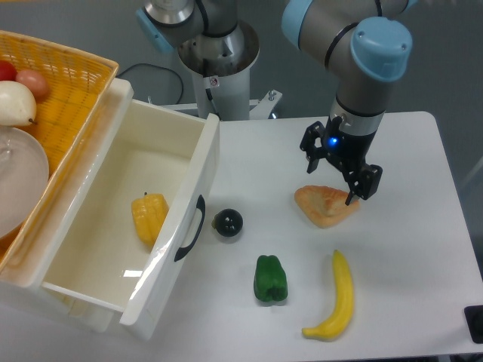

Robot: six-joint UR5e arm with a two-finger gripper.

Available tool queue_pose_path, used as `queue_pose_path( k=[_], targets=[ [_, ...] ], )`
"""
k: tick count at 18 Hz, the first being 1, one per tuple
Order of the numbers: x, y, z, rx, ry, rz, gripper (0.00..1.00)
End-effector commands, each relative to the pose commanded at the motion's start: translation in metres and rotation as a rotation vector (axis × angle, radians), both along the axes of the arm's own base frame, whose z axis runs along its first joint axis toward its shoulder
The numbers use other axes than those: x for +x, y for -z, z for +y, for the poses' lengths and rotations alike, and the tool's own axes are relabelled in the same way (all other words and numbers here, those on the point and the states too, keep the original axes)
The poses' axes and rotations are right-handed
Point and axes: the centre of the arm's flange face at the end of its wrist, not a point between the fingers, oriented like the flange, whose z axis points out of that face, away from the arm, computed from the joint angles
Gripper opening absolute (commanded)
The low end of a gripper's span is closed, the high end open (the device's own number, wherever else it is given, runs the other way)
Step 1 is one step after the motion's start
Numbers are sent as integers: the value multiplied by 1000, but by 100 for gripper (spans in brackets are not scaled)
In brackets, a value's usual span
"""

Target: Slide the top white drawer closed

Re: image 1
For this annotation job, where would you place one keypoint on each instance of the white top drawer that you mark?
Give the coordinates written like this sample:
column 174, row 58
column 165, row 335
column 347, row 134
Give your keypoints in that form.
column 109, row 277

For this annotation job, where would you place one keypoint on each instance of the yellow woven basket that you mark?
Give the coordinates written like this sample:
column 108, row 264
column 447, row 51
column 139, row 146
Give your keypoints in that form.
column 78, row 82

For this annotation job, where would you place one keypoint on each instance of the pink peach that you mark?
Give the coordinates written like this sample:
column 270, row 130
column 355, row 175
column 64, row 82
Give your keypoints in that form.
column 34, row 81

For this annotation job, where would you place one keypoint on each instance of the white pear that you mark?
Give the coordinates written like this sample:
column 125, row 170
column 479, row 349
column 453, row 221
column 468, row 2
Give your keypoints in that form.
column 18, row 105

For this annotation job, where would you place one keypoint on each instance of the black object at edge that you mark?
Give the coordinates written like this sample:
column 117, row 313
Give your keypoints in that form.
column 474, row 319

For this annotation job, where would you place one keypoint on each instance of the red tomato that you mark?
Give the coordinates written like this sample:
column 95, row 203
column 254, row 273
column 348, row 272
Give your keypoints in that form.
column 7, row 71

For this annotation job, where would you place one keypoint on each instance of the white bowl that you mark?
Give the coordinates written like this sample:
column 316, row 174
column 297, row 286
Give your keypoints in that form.
column 24, row 177

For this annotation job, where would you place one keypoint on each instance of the triangular pastry bread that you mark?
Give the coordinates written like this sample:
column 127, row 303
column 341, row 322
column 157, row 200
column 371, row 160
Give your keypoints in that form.
column 324, row 206

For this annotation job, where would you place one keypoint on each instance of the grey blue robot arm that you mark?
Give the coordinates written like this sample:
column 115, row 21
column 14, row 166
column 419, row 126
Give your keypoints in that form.
column 358, row 41

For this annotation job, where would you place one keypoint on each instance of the green bell pepper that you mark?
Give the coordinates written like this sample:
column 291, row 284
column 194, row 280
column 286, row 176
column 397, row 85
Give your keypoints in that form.
column 270, row 280

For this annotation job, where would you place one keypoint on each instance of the yellow banana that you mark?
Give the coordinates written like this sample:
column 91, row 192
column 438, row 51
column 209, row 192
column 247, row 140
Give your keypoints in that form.
column 341, row 316

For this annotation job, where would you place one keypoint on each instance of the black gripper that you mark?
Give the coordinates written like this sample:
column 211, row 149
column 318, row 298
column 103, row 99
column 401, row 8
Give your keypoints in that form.
column 347, row 153

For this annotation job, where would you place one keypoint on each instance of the yellow bell pepper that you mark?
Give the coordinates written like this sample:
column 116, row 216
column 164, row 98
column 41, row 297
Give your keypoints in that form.
column 149, row 214

